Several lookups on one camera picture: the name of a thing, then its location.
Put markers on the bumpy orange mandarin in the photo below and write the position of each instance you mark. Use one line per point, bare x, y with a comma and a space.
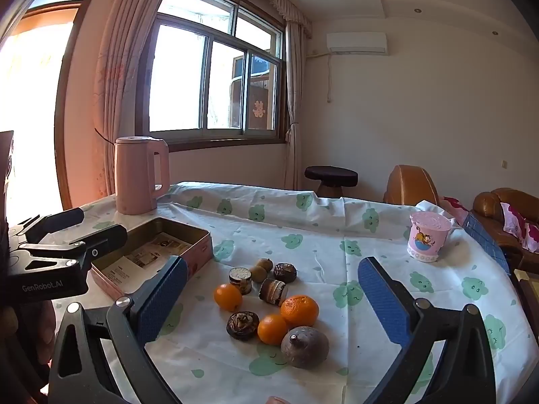
299, 310

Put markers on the smooth small orange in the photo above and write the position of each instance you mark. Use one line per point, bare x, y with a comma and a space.
228, 297
272, 329

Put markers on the pink window decal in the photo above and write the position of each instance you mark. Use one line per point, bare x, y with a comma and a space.
260, 108

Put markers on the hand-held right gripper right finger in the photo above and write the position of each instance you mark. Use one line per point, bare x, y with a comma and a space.
385, 298

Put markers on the printed paper leaflet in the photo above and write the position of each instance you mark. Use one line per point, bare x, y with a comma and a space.
139, 256

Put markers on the wooden door frame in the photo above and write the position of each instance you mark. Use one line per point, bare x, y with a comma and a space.
69, 134

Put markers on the white air conditioner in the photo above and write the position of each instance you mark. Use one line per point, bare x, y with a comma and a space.
358, 42

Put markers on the wide pink curtain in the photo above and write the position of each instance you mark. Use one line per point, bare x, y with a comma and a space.
118, 71

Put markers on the blue plaid cloth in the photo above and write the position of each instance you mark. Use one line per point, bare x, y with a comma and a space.
484, 235

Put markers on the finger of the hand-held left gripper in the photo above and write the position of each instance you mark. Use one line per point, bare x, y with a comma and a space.
105, 237
59, 221

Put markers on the large grey-brown round fruit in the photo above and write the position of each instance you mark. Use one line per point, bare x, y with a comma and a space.
304, 346

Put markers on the brown leather sofa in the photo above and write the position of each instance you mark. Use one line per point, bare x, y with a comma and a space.
488, 204

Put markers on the pink floral cushion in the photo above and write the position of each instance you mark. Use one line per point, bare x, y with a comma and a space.
454, 208
531, 237
511, 219

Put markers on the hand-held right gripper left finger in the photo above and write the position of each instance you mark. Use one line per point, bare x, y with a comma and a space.
162, 298

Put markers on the small tan round fruit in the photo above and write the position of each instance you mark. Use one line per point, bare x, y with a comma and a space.
258, 274
265, 263

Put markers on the pink cartoon cup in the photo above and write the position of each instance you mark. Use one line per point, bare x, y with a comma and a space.
427, 235

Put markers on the brown leather armchair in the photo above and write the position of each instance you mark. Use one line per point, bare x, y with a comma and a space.
408, 185

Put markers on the pink electric kettle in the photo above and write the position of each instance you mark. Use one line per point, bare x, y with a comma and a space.
134, 176

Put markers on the sliding glass window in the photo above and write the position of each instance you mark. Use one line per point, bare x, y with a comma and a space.
181, 84

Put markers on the dark brown water chestnut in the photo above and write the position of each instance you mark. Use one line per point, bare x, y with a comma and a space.
243, 325
285, 272

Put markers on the pink metal tin box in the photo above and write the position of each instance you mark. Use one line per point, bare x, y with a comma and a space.
181, 229

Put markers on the dark round stool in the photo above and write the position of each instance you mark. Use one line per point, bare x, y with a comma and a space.
330, 175

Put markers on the air conditioner pipe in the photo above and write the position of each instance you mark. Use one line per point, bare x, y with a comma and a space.
329, 80

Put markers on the narrow pink curtain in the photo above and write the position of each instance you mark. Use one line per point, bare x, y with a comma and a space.
294, 92

